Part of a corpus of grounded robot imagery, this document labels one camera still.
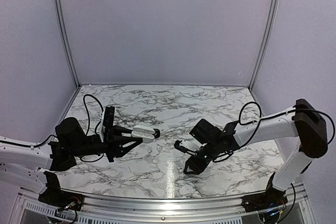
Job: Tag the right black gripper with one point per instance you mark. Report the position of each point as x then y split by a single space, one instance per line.
192 164

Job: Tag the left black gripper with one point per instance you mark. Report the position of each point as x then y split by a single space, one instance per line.
113 144

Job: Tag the white earbud charging case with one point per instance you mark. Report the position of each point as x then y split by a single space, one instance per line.
143 132

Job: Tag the black earbud charging case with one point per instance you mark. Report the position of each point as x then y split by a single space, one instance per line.
157 133

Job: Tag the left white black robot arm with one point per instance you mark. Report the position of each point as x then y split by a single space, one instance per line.
34 166

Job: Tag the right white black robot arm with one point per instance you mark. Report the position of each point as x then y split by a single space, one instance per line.
301 120

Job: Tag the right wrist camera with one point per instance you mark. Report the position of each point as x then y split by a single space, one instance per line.
178 146

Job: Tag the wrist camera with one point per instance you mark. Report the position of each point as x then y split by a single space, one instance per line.
178 146
106 123

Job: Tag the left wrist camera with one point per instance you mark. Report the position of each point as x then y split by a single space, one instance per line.
106 123

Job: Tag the front aluminium rail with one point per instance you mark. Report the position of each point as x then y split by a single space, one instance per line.
109 209

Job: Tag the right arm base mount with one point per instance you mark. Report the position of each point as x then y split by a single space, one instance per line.
261 201

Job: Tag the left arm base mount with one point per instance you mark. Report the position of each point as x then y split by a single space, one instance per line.
61 199

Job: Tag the right aluminium frame post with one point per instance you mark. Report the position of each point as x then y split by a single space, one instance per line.
264 43

